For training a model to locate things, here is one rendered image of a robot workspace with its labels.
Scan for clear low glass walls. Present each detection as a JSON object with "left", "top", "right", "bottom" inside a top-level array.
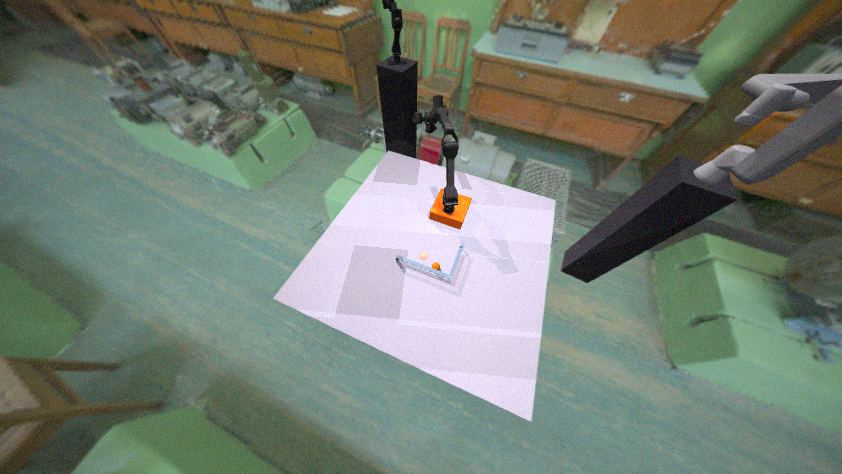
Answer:
[{"left": 397, "top": 259, "right": 452, "bottom": 283}]

